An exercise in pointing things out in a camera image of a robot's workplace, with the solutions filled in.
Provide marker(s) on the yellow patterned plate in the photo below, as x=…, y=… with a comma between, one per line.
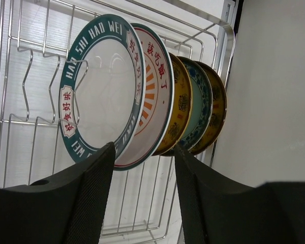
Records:
x=181, y=111

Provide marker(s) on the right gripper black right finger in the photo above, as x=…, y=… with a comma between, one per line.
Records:
x=217, y=209

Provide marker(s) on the green rimmed white plate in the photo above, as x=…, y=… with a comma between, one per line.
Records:
x=102, y=88

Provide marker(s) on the yellow brown rear plate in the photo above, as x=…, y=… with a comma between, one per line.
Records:
x=219, y=110

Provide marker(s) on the teal blue patterned plate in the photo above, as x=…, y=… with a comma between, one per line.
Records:
x=202, y=102

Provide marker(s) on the silver wire dish rack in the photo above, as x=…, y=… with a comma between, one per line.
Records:
x=35, y=37

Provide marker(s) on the white plate orange sunburst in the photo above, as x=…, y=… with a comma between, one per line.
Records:
x=158, y=100

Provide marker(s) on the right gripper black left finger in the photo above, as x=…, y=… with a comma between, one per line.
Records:
x=66, y=207

